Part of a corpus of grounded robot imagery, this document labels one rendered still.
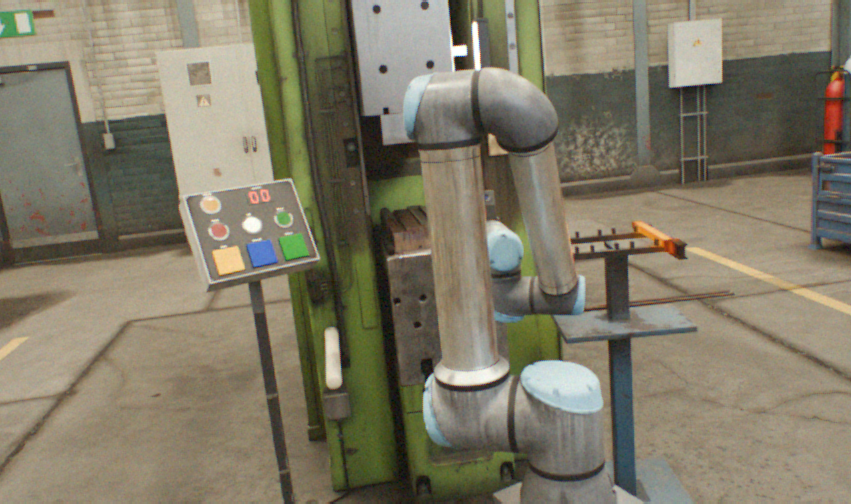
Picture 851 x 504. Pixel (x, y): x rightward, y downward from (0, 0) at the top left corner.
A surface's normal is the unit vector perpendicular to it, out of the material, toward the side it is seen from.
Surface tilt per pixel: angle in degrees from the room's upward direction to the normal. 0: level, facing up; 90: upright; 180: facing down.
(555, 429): 90
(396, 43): 90
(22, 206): 90
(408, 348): 90
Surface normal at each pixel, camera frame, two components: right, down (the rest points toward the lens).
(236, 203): 0.43, -0.37
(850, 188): -0.97, 0.13
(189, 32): 0.15, 0.20
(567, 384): -0.01, -0.97
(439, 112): -0.31, 0.26
